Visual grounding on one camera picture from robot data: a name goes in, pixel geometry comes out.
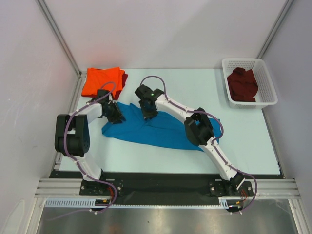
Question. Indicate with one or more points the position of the crumpled dark red t shirt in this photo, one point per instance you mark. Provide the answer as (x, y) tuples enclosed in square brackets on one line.
[(242, 85)]

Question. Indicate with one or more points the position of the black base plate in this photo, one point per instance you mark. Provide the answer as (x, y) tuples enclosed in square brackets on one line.
[(180, 189)]

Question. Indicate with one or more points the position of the white slotted cable duct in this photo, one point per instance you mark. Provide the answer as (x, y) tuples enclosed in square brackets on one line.
[(101, 203)]

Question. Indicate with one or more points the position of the right aluminium frame post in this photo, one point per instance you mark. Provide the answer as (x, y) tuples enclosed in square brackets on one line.
[(276, 26)]

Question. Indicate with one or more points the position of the left aluminium frame post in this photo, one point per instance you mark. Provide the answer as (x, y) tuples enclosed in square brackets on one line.
[(58, 34)]

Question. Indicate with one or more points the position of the aluminium front rail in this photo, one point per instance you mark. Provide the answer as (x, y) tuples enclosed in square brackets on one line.
[(266, 188)]

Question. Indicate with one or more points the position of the folded dark red t shirt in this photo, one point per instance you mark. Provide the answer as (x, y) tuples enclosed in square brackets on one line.
[(121, 85)]

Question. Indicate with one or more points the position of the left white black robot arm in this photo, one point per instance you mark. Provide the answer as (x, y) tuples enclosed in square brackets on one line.
[(72, 135)]

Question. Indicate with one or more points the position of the aluminium frame post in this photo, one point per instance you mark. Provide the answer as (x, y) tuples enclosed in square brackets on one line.
[(276, 26), (58, 34)]

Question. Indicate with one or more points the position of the white plastic basket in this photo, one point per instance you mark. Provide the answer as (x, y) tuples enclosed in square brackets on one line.
[(266, 94)]

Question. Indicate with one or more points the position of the folded orange t shirt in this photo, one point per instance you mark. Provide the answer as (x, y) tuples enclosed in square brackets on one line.
[(96, 78)]

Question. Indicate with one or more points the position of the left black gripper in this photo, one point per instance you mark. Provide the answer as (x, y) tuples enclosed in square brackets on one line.
[(116, 119)]

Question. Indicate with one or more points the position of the blue t shirt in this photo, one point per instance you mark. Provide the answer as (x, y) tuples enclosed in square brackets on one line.
[(162, 131)]

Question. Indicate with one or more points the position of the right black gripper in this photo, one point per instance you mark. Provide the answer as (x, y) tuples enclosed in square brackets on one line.
[(149, 111)]

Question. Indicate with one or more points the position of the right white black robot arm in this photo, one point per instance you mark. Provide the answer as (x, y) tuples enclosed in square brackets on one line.
[(198, 128)]

